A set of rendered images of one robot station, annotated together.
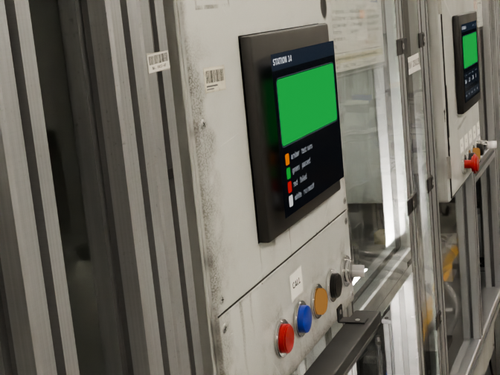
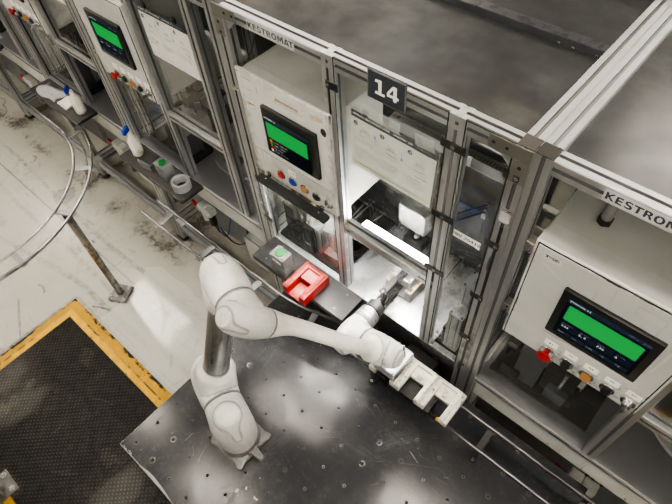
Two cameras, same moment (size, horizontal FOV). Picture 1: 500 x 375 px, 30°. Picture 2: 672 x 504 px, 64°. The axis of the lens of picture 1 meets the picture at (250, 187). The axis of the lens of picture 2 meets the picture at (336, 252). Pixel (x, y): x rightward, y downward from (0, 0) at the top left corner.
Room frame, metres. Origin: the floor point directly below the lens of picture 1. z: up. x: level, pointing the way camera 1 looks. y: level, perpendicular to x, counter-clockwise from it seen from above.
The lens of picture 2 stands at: (1.65, -1.29, 2.86)
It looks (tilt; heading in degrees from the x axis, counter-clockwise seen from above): 53 degrees down; 113
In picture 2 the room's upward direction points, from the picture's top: 5 degrees counter-clockwise
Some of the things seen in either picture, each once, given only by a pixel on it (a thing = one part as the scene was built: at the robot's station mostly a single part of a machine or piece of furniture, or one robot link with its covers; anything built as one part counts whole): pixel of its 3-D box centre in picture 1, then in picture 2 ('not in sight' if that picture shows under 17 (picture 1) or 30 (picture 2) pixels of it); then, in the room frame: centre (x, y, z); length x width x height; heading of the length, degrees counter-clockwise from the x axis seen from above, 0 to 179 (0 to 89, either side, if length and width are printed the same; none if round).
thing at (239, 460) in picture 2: not in sight; (243, 439); (0.96, -0.81, 0.71); 0.22 x 0.18 x 0.06; 157
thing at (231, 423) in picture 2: not in sight; (231, 422); (0.94, -0.79, 0.85); 0.18 x 0.16 x 0.22; 138
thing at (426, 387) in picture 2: not in sight; (416, 384); (1.57, -0.43, 0.84); 0.36 x 0.14 x 0.10; 157
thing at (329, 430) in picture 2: not in sight; (342, 466); (1.37, -0.77, 0.66); 1.50 x 1.06 x 0.04; 157
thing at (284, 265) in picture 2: not in sight; (283, 259); (0.89, -0.10, 0.97); 0.08 x 0.08 x 0.12; 67
